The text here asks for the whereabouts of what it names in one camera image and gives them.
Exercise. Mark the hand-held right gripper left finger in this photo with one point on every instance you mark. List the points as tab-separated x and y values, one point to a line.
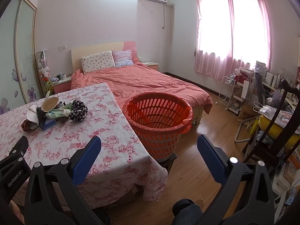
86	157

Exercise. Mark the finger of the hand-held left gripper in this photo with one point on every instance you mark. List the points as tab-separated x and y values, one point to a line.
18	147

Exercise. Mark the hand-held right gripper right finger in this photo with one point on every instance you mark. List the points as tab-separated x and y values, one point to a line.
211	154

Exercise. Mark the orange plastic bag liner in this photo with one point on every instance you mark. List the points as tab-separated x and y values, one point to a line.
186	127

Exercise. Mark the black non-slip mat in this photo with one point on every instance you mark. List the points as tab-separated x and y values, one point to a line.
41	117

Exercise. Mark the blue tissue pack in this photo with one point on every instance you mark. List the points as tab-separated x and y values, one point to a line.
49	123

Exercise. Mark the black floral cloth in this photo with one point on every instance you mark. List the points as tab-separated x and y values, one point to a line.
78	112

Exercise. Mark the green sock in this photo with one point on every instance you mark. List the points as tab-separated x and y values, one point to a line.
57	113

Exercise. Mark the orange plastic laundry basket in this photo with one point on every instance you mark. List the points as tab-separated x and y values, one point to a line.
159	143

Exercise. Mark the pink floral tablecloth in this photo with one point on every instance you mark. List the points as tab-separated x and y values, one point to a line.
70	136

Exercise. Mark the dark wooden stool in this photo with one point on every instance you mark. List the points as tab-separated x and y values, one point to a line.
168	160

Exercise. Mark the person's brown shoe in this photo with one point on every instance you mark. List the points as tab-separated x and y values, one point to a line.
200	204

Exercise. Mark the brown paper bag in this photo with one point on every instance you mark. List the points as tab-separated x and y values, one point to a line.
246	114

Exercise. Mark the person's jeans leg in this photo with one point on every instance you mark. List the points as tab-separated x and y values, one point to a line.
187	212

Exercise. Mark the dark wooden chair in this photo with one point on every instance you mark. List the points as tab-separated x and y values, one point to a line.
276	131

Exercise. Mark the yellow container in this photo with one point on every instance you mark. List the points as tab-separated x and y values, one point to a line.
279	129

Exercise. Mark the white paper bag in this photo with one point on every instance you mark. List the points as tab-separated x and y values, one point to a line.
247	89

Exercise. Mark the pink nightstand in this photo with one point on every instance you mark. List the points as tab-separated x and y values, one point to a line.
150	64
62	85

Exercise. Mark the grey office chair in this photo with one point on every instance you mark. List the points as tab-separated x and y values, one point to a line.
259	86

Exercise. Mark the hanging plush toy organizer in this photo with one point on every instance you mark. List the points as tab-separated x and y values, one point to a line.
44	65

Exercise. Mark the flower printed sliding wardrobe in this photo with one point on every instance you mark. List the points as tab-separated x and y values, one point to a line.
23	51

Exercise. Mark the floral print pillow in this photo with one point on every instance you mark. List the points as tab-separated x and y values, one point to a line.
98	61

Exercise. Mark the coral bed duvet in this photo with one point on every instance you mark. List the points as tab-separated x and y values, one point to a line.
145	79

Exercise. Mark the pink striped pillow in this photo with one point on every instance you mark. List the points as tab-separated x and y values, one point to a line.
123	57

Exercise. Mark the beige pink headboard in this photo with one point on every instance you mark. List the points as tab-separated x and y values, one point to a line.
98	48

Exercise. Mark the pink curtain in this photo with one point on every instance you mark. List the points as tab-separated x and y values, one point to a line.
253	28
211	28

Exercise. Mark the air conditioner pipe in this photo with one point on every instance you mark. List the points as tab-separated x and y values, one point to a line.
164	16

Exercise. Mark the wooden bed frame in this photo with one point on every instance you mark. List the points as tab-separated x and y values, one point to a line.
196	116

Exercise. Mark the white picture frame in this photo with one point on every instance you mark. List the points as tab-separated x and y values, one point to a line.
260	66

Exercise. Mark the white wall socket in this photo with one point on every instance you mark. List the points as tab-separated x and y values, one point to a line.
62	47

